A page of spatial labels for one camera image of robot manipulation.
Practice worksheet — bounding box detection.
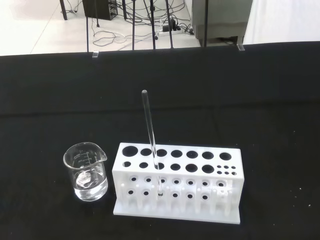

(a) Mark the white test tube rack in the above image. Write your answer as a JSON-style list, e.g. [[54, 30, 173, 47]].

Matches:
[[111, 142, 245, 224]]

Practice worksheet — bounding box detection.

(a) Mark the black bench cloth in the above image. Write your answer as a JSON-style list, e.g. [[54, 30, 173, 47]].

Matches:
[[0, 39, 320, 240]]

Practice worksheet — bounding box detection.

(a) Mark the white power strip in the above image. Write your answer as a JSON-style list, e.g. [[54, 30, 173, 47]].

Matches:
[[161, 24, 183, 34]]

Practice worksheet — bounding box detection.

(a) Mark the black tripod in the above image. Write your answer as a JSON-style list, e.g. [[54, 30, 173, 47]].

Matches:
[[123, 0, 175, 51]]

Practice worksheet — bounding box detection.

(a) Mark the small clear glass beaker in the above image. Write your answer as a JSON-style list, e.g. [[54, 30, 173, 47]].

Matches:
[[62, 141, 109, 202]]

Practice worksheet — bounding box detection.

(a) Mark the grey metal cabinet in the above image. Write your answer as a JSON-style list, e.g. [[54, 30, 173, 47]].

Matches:
[[191, 0, 254, 47]]

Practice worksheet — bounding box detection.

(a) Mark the black computer box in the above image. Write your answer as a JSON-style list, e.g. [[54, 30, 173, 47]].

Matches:
[[82, 0, 119, 21]]

